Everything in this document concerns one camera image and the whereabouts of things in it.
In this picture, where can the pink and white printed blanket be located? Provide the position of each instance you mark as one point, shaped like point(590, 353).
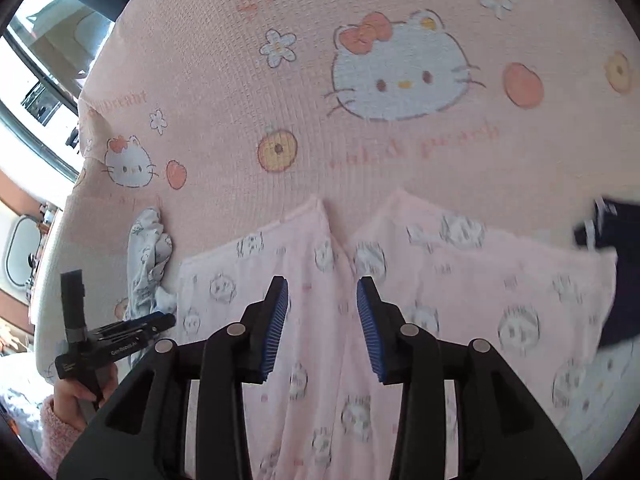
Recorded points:
point(250, 85)

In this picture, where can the person's left hand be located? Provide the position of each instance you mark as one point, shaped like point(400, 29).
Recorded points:
point(70, 400)

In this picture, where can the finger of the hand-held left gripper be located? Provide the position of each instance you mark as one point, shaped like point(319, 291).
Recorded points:
point(135, 322)
point(155, 329)

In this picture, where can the pink printed pants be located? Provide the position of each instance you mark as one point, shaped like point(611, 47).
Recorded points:
point(450, 285)

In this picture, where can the folded navy clothes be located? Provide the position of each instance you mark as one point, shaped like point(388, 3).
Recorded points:
point(617, 285)

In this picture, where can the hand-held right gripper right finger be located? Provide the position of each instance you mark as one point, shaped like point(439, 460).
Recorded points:
point(370, 330)

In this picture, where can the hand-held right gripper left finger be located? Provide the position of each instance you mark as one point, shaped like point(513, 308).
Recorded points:
point(275, 330)

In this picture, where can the white printed pants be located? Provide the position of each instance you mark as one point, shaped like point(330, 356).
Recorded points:
point(147, 255)

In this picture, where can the window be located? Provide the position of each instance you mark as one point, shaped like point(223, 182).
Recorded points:
point(35, 60)

